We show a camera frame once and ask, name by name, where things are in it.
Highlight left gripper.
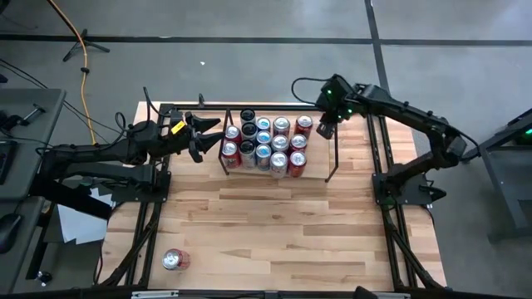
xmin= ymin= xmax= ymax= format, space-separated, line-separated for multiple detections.
xmin=159 ymin=110 xmax=225 ymax=164

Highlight black keyboard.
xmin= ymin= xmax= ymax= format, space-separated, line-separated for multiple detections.
xmin=0 ymin=140 xmax=18 ymax=186

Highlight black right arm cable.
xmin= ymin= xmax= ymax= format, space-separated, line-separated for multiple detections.
xmin=290 ymin=76 xmax=333 ymax=107

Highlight tall white Celsius can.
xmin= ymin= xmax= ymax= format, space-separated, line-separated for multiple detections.
xmin=239 ymin=108 xmax=258 ymax=125
xmin=240 ymin=121 xmax=259 ymax=140
xmin=239 ymin=140 xmax=258 ymax=169

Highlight white paper sheets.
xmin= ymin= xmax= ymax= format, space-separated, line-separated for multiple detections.
xmin=56 ymin=186 xmax=116 ymax=246

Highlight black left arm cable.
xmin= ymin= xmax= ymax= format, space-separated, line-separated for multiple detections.
xmin=114 ymin=86 xmax=174 ymax=145

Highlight dark grey side desk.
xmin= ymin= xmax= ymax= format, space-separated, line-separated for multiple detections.
xmin=0 ymin=88 xmax=67 ymax=200
xmin=0 ymin=197 xmax=46 ymax=294

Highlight grey equipment stand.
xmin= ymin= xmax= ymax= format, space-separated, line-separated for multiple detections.
xmin=465 ymin=107 xmax=532 ymax=243

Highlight yellow cable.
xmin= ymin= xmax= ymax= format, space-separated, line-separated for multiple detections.
xmin=46 ymin=0 xmax=96 ymax=145

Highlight black metal table frame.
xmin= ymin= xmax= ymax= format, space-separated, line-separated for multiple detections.
xmin=97 ymin=101 xmax=448 ymax=292

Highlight wooden shelf black frame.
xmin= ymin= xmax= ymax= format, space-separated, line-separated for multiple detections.
xmin=215 ymin=108 xmax=340 ymax=186

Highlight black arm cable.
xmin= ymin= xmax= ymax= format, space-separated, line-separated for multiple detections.
xmin=114 ymin=86 xmax=174 ymax=145
xmin=290 ymin=76 xmax=333 ymax=107

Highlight black tripod base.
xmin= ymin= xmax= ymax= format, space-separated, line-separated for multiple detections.
xmin=62 ymin=27 xmax=111 ymax=63

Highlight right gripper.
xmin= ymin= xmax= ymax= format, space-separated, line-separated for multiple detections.
xmin=315 ymin=76 xmax=359 ymax=141

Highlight black desk clamp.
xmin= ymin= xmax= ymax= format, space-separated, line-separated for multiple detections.
xmin=2 ymin=103 xmax=47 ymax=130

